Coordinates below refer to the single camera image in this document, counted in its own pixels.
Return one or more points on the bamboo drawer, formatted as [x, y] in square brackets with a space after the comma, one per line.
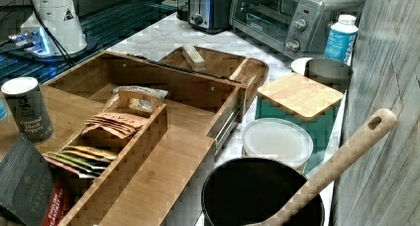
[226, 86]

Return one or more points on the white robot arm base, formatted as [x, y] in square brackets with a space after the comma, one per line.
[52, 32]

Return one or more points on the silver foil packet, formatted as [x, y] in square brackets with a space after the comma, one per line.
[151, 91]

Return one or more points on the clear plastic tub with lid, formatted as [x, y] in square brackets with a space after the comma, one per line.
[278, 139]

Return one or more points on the bamboo organizer cabinet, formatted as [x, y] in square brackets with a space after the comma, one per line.
[152, 166]

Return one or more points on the black utensil crock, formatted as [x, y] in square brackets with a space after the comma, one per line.
[247, 190]

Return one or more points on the brown tea bag packets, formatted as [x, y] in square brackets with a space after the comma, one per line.
[121, 125]

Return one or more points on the silver black toaster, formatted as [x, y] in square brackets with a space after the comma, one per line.
[209, 16]

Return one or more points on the teal container with bamboo lid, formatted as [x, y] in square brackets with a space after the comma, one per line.
[305, 102]

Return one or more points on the silver toaster oven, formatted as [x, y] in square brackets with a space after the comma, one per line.
[295, 28]

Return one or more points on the round metal tin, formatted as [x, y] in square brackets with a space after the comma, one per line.
[330, 72]

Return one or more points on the yellow green tea packets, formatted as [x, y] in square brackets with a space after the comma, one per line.
[85, 162]

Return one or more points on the blue white plastic bottle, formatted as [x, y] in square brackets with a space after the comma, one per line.
[341, 38]

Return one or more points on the red English breakfast tea box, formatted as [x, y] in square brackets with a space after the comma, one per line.
[59, 204]

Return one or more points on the black pepper shaker can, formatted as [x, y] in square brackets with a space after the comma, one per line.
[27, 105]

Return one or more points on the black Taylors tea box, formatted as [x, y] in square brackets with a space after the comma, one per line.
[26, 184]

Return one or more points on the wooden drawer handle block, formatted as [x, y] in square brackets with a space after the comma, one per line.
[193, 57]

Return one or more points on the wooden spoon handle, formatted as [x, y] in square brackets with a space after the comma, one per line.
[369, 133]

